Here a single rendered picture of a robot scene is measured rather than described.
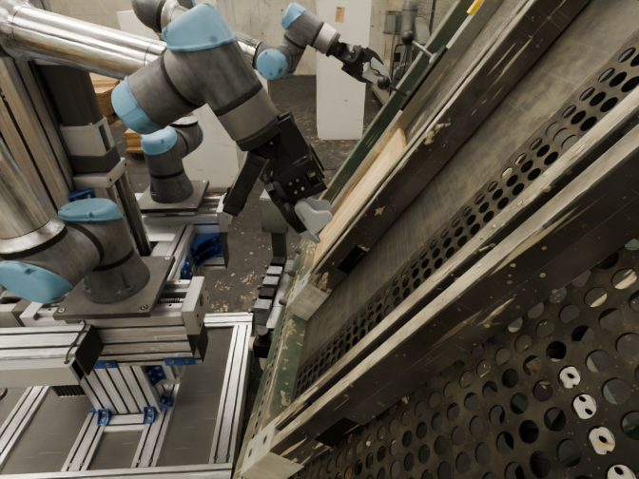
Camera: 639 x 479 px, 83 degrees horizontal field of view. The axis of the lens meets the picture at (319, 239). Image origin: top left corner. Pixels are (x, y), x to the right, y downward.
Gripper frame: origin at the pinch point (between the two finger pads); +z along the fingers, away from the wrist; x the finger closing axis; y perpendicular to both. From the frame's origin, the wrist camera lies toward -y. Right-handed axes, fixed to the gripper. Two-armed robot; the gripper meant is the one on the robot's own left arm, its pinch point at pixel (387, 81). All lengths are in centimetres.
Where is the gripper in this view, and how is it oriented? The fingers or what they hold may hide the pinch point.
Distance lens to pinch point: 122.5
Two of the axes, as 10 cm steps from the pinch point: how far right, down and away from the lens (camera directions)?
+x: -5.2, 8.3, 2.2
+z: 8.5, 4.8, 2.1
